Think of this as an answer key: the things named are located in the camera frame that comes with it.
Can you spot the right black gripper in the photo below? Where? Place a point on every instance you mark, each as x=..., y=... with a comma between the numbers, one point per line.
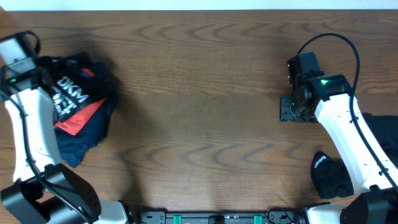
x=286, y=113

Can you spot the black jersey with orange lines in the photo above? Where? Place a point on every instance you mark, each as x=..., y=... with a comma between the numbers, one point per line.
x=76, y=82

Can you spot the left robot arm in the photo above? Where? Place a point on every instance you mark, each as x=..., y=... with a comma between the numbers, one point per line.
x=44, y=189

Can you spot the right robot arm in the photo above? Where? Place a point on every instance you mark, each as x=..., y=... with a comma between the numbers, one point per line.
x=327, y=99

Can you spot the plain black garment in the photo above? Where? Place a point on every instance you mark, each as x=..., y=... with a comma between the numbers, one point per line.
x=330, y=176

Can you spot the folded orange t-shirt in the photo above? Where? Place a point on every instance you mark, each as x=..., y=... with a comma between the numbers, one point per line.
x=75, y=124

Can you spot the folded navy blue garment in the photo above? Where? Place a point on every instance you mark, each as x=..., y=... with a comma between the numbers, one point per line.
x=73, y=148

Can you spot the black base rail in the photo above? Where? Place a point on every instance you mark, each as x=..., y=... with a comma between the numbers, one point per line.
x=272, y=216

